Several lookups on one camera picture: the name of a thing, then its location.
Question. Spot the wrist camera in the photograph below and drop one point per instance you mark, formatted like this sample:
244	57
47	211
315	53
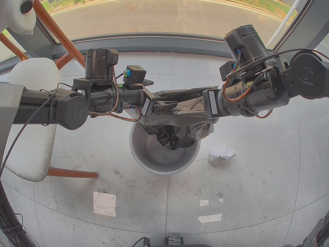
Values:
136	73
226	69

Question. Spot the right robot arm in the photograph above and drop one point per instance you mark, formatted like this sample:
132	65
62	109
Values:
305	76

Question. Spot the white trash bin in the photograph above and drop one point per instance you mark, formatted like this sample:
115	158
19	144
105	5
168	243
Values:
164	170

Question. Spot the crumpled white paper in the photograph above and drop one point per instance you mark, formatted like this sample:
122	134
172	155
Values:
221	154

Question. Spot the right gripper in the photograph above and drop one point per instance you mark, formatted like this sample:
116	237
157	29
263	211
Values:
232	107

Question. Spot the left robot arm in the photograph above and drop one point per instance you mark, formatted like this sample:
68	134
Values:
72	112

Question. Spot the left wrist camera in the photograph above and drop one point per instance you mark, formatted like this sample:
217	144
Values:
136	73

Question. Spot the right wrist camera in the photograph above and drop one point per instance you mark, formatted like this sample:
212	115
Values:
226	69

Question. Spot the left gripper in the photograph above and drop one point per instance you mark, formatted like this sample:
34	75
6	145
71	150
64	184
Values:
131	96

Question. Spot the white cushioned wooden chair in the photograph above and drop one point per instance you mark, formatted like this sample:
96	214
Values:
30	148

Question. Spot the black plastic bag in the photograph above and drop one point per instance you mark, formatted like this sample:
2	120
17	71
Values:
180	117

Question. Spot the window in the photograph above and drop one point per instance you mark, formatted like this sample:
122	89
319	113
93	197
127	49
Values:
290	47

